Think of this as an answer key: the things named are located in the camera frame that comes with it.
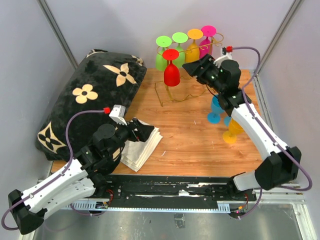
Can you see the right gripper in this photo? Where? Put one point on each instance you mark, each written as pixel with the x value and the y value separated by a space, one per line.
pixel 195 68

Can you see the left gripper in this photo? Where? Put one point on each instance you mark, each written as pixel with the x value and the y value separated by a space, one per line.
pixel 141 134

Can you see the red wine glass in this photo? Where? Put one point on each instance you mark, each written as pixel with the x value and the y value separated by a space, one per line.
pixel 171 73

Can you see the green wine glass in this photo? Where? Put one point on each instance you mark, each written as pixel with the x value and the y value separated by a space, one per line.
pixel 163 42
pixel 180 38

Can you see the light blue wine glass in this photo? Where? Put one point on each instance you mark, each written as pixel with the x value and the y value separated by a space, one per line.
pixel 227 120

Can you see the yellow wine glass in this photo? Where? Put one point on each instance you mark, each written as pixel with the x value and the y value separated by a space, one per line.
pixel 234 129

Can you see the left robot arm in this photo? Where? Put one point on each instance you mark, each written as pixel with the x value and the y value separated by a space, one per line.
pixel 82 177

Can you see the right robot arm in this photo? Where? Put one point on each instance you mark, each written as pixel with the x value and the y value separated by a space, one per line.
pixel 279 165

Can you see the back orange wine glass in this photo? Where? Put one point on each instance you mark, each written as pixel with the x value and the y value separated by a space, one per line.
pixel 192 53

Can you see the pink wine glass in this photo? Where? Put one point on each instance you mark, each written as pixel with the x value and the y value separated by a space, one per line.
pixel 205 47

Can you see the folded beige cloth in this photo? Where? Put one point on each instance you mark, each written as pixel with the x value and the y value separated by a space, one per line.
pixel 135 154

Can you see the black floral pillow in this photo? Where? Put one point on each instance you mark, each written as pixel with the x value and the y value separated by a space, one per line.
pixel 103 79

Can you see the gold wire glass rack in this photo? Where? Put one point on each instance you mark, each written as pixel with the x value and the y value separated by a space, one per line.
pixel 179 93

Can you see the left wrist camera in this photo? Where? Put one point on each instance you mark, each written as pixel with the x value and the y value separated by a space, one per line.
pixel 117 114

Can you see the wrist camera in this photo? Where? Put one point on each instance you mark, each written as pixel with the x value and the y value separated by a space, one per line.
pixel 226 54
pixel 117 114

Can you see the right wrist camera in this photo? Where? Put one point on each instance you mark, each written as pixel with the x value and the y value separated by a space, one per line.
pixel 226 54

